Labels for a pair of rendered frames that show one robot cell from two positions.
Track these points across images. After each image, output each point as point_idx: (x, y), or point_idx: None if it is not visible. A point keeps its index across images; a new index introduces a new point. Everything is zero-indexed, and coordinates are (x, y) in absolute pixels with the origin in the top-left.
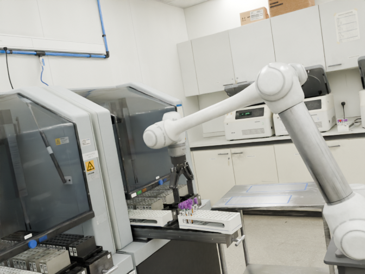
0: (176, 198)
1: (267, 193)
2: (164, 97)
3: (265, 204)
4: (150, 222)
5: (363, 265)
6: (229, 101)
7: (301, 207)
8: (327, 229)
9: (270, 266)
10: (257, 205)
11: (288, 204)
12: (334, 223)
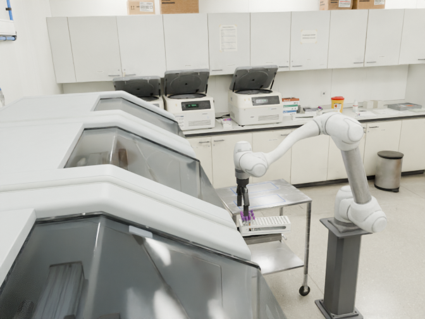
0: (246, 212)
1: (257, 194)
2: (164, 111)
3: (271, 204)
4: None
5: (358, 234)
6: (296, 136)
7: (297, 203)
8: (310, 215)
9: None
10: (267, 206)
11: (287, 202)
12: (366, 214)
